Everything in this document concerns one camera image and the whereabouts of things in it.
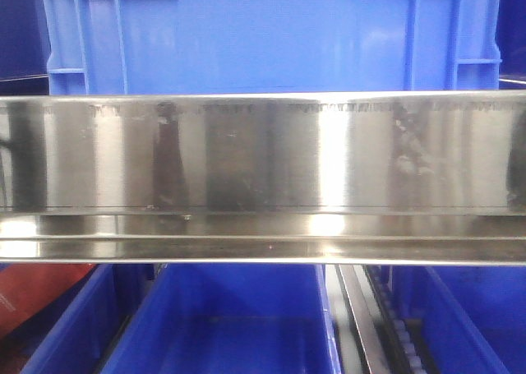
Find blue shelf box lower middle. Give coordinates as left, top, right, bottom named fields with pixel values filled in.
left=103, top=264, right=341, bottom=373

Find blue shelf box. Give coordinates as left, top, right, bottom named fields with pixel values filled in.
left=21, top=264, right=155, bottom=373
left=44, top=0, right=501, bottom=95
left=391, top=265, right=525, bottom=373
left=103, top=264, right=341, bottom=373

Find blue shelf box upper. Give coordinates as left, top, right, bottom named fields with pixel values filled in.
left=44, top=0, right=501, bottom=95

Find blue shelf box lower left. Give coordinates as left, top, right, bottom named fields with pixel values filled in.
left=21, top=264, right=155, bottom=373

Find blue shelf box lower right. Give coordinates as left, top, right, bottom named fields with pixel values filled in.
left=391, top=265, right=525, bottom=373

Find red cardboard box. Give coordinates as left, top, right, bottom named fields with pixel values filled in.
left=1, top=263, right=95, bottom=337

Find white roller track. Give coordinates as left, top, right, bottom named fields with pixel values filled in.
left=327, top=265, right=438, bottom=373

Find stainless steel shelf rail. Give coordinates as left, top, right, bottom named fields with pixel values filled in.
left=1, top=90, right=525, bottom=265

